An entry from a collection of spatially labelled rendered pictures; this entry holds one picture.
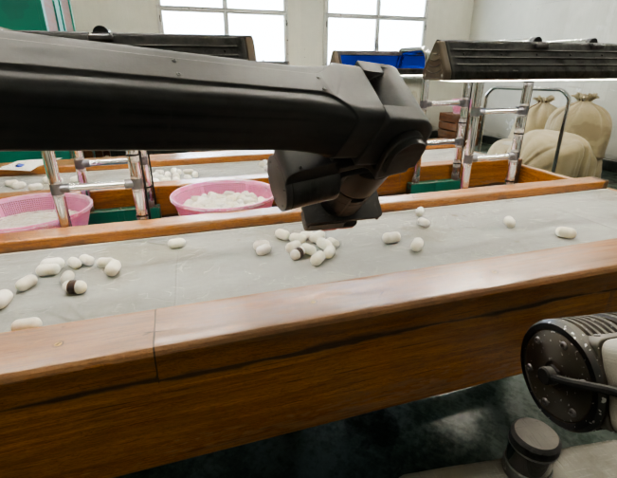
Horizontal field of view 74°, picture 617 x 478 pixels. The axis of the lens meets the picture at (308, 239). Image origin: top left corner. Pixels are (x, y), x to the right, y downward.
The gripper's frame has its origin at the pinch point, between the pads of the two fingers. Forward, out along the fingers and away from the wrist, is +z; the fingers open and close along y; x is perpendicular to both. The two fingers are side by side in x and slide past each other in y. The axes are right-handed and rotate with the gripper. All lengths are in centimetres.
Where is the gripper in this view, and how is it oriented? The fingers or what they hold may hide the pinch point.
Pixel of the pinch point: (321, 221)
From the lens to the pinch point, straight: 59.8
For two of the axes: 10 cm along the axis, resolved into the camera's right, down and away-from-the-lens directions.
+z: -2.2, 3.1, 9.2
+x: 1.8, 9.4, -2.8
